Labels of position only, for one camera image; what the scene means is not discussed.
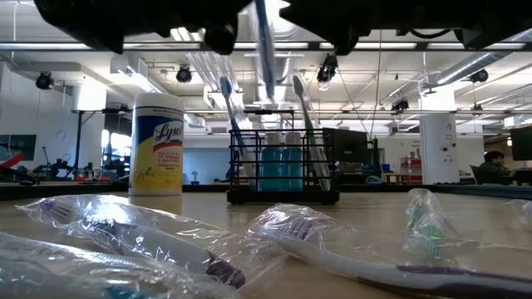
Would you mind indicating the blue mouthwash bottle white cap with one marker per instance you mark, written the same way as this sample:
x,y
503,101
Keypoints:
x,y
270,170
293,170

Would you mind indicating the purple toothbrush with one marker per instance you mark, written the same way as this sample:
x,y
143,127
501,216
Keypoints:
x,y
166,253
353,266

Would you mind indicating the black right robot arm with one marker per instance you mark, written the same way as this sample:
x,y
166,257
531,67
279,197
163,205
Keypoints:
x,y
457,16

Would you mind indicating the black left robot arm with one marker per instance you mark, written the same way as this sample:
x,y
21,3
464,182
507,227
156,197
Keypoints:
x,y
83,21

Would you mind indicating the white LED light strip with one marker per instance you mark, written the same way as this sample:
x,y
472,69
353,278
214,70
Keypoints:
x,y
291,45
166,45
386,45

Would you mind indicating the black ceiling spotlight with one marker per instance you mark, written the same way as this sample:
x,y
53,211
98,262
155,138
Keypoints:
x,y
480,76
183,74
400,106
44,80

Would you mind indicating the black monitor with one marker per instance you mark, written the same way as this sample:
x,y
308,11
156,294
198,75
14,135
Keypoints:
x,y
521,143
353,149

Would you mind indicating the Lysol disinfecting wipes canister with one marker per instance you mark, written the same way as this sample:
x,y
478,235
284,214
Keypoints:
x,y
156,145

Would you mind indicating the white building pillar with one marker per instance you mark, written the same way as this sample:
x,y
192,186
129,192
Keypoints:
x,y
436,141

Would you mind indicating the red shelf unit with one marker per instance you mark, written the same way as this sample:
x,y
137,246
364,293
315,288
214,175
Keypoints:
x,y
411,179

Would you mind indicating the person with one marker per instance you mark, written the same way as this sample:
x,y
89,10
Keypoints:
x,y
492,170

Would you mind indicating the red and black background robot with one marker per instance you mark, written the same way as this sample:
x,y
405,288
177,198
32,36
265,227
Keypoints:
x,y
12,161

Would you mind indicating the black overhead camera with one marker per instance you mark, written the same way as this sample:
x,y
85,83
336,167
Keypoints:
x,y
328,68

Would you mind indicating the silver corrugated ventilation duct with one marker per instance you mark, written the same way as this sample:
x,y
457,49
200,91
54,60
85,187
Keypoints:
x,y
287,70

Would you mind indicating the silver round air duct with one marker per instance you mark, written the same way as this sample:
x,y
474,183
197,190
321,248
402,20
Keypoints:
x,y
465,68

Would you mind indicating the blue metal post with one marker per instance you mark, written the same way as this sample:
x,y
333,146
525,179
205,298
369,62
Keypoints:
x,y
78,141

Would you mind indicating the dark wall screen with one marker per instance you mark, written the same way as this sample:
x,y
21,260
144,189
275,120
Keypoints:
x,y
16,145

